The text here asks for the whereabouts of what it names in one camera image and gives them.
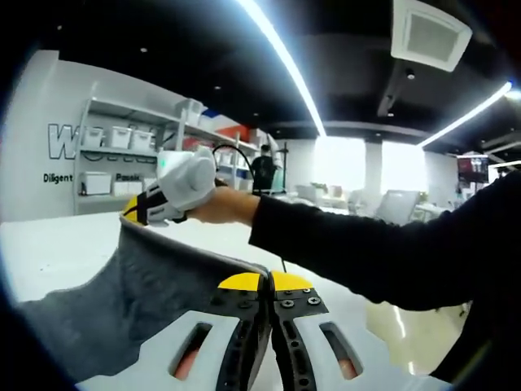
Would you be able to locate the grey towel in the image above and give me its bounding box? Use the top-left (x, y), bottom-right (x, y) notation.
top-left (15, 213), bottom-right (270, 384)

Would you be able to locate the person's right hand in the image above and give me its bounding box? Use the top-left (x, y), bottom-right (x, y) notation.
top-left (189, 187), bottom-right (262, 226)

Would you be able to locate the grey metal shelving rack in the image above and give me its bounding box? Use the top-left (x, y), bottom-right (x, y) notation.
top-left (72, 99), bottom-right (270, 216)

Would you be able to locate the row of white storage bins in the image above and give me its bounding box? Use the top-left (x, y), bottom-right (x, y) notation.
top-left (79, 99), bottom-right (261, 197)

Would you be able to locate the black pole stand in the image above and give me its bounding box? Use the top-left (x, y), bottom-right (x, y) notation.
top-left (279, 139), bottom-right (293, 193)

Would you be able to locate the white office chair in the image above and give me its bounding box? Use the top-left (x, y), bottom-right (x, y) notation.
top-left (373, 188), bottom-right (421, 224)

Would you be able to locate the long ceiling light strip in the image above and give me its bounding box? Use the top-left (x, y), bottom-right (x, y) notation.
top-left (234, 0), bottom-right (327, 138)

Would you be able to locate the short ceiling light strip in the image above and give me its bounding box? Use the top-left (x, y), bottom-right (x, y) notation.
top-left (420, 80), bottom-right (514, 148)

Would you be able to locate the ceiling air vent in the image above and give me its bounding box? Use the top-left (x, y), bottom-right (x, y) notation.
top-left (390, 0), bottom-right (474, 73)

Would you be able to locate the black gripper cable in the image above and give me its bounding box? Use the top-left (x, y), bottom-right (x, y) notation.
top-left (210, 143), bottom-right (262, 193)

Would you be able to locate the red wall screen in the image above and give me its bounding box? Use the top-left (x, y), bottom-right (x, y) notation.
top-left (457, 156), bottom-right (490, 183)

